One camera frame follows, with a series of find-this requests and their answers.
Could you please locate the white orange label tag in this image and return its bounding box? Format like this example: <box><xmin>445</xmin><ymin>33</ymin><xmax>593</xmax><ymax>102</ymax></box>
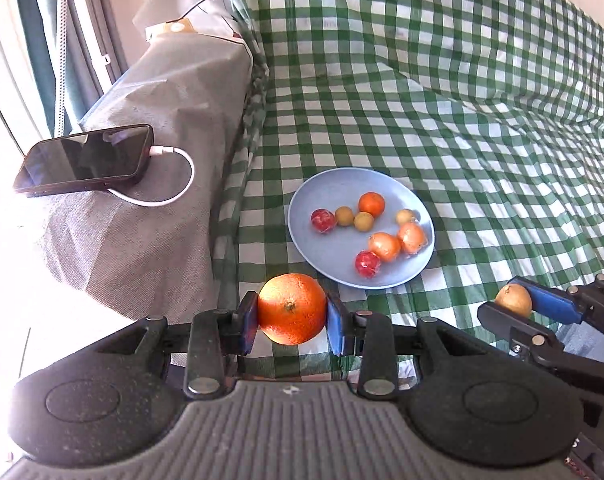
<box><xmin>145</xmin><ymin>18</ymin><xmax>195</xmax><ymax>44</ymax></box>

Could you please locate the green white checkered cloth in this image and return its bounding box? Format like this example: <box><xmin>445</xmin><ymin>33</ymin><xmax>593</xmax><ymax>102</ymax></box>
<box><xmin>213</xmin><ymin>0</ymin><xmax>604</xmax><ymax>338</ymax></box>

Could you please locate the blue round plate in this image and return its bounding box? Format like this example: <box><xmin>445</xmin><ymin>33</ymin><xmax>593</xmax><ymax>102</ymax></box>
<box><xmin>287</xmin><ymin>167</ymin><xmax>434</xmax><ymax>289</ymax></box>

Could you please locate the red fruit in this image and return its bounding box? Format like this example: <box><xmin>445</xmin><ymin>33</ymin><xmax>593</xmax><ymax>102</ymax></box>
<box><xmin>354</xmin><ymin>250</ymin><xmax>382</xmax><ymax>278</ymax></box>
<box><xmin>311</xmin><ymin>208</ymin><xmax>337</xmax><ymax>234</ymax></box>

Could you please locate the orange fruit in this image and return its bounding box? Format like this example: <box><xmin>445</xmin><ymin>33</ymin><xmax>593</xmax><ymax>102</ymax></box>
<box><xmin>368</xmin><ymin>232</ymin><xmax>401</xmax><ymax>263</ymax></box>
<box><xmin>358</xmin><ymin>192</ymin><xmax>386</xmax><ymax>218</ymax></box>
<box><xmin>256</xmin><ymin>273</ymin><xmax>328</xmax><ymax>346</ymax></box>
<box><xmin>396</xmin><ymin>222</ymin><xmax>428</xmax><ymax>256</ymax></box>

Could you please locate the white striped pole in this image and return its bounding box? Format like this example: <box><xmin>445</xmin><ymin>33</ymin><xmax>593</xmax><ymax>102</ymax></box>
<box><xmin>54</xmin><ymin>0</ymin><xmax>69</xmax><ymax>136</ymax></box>

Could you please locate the orange fruit front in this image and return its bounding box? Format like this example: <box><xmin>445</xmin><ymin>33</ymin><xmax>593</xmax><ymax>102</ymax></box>
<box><xmin>368</xmin><ymin>232</ymin><xmax>401</xmax><ymax>263</ymax></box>

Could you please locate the grey covered sofa armrest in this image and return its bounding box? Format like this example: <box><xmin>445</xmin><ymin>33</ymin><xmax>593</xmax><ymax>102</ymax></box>
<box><xmin>42</xmin><ymin>0</ymin><xmax>271</xmax><ymax>323</ymax></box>

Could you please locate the white charging cable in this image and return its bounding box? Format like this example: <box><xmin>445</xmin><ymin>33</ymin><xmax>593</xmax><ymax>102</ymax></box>
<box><xmin>106</xmin><ymin>145</ymin><xmax>197</xmax><ymax>209</ymax></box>

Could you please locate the black smartphone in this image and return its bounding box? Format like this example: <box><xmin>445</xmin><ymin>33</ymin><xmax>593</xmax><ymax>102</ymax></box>
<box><xmin>14</xmin><ymin>124</ymin><xmax>154</xmax><ymax>196</ymax></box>

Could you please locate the tan small fruit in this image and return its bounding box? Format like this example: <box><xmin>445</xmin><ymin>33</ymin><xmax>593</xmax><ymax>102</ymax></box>
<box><xmin>494</xmin><ymin>283</ymin><xmax>533</xmax><ymax>318</ymax></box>
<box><xmin>395</xmin><ymin>208</ymin><xmax>419</xmax><ymax>226</ymax></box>
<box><xmin>353</xmin><ymin>211</ymin><xmax>375</xmax><ymax>232</ymax></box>
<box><xmin>334</xmin><ymin>206</ymin><xmax>355</xmax><ymax>226</ymax></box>

